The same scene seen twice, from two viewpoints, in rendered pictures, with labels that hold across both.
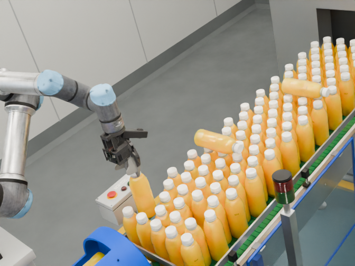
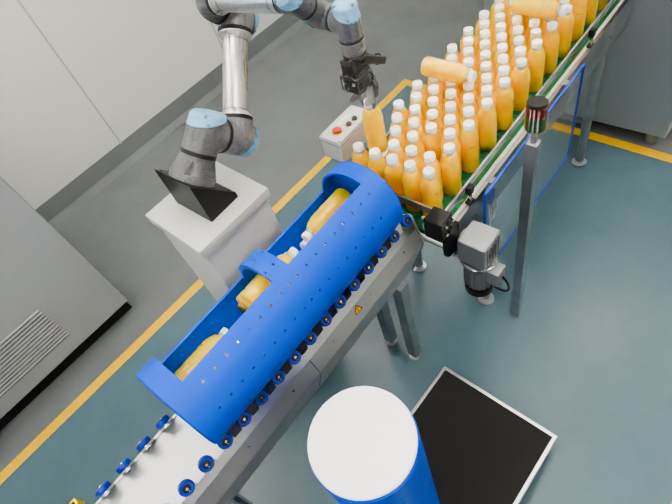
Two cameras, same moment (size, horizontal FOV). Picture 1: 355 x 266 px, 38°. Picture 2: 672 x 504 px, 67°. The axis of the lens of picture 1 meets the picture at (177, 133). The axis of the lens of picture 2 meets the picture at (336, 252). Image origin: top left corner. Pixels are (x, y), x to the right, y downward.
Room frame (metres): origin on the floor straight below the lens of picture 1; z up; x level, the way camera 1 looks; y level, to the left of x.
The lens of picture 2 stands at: (0.09, 0.34, 2.30)
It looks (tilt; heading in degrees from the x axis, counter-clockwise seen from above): 51 degrees down; 5
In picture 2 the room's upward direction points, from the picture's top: 20 degrees counter-clockwise
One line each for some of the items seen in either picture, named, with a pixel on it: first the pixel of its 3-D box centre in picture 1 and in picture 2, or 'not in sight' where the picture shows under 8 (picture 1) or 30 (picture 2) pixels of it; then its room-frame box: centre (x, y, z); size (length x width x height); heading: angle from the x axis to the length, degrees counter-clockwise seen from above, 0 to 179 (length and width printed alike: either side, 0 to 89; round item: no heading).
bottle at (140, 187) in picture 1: (141, 192); (374, 127); (1.52, 0.19, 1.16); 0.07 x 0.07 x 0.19
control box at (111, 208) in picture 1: (124, 197); (347, 133); (1.66, 0.27, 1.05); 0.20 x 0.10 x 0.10; 130
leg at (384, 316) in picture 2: not in sight; (382, 309); (1.31, 0.34, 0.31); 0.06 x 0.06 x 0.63; 40
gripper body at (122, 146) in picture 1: (117, 143); (356, 70); (1.50, 0.21, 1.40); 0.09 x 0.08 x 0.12; 130
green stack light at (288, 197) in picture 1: (284, 192); (535, 121); (1.28, -0.28, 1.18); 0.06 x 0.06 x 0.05
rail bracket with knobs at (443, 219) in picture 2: not in sight; (437, 225); (1.18, 0.08, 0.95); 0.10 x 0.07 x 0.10; 40
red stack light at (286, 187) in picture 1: (282, 181); (536, 109); (1.28, -0.28, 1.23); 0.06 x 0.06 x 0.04
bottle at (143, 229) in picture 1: (148, 237); (379, 173); (1.45, 0.21, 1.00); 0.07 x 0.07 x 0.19
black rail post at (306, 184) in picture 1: (305, 177); not in sight; (1.61, -0.45, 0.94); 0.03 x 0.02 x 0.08; 130
